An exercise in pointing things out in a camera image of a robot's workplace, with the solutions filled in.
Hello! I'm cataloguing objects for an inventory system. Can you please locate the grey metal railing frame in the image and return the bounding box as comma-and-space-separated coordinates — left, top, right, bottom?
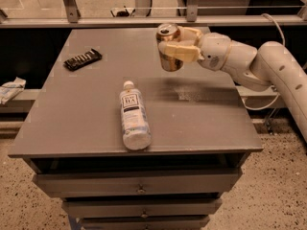
0, 0, 307, 28

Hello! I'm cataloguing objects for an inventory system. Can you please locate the white crumpled packet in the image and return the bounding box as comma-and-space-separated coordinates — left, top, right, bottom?
0, 78, 26, 104

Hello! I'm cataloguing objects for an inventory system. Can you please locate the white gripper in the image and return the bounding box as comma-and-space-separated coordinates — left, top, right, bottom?
159, 26, 231, 71

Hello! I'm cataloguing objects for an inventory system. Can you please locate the black object behind railing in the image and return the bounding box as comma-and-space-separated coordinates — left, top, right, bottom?
110, 7, 135, 17

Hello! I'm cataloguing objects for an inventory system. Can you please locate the white cable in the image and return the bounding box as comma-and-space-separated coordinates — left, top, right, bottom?
241, 12, 287, 112

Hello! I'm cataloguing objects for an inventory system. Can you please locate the white tea bottle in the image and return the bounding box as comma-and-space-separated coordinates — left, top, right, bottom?
120, 80, 152, 150

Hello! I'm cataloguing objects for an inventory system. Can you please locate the bottom grey drawer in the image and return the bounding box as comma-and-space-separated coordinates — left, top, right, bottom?
81, 216, 209, 230

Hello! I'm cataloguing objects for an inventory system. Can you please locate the black snack bar wrapper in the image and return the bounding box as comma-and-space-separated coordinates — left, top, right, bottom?
63, 49, 103, 71

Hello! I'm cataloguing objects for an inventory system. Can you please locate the orange soda can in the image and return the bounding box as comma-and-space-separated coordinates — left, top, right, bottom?
156, 23, 183, 72

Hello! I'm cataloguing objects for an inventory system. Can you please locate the top grey drawer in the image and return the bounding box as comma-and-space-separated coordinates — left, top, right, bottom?
33, 169, 242, 198

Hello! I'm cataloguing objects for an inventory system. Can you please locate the middle grey drawer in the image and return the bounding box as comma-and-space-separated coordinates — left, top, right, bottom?
62, 198, 222, 219

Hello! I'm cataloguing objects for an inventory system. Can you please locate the grey drawer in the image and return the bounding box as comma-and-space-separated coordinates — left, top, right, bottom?
33, 169, 242, 198
81, 216, 209, 230
62, 198, 222, 219

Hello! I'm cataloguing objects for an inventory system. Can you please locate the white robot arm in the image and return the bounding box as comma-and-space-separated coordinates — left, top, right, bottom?
156, 23, 307, 140

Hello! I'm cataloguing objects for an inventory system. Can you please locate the grey drawer cabinet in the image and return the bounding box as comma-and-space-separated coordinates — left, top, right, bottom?
10, 29, 261, 230

